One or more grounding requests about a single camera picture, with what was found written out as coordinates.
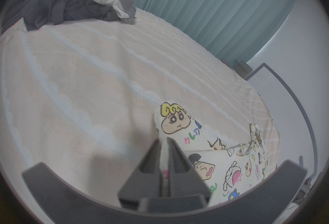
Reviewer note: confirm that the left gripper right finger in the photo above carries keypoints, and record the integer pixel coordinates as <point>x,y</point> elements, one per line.
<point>185,182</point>

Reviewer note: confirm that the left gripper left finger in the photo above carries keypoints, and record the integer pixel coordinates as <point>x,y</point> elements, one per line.
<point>144,184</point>

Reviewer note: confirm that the white printed pyjama top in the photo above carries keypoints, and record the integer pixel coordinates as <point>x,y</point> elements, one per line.
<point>231,174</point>

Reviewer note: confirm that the bed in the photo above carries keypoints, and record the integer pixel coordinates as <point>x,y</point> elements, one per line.
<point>77,89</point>

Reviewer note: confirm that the grey bedside table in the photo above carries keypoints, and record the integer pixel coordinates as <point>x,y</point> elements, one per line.
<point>239,67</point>

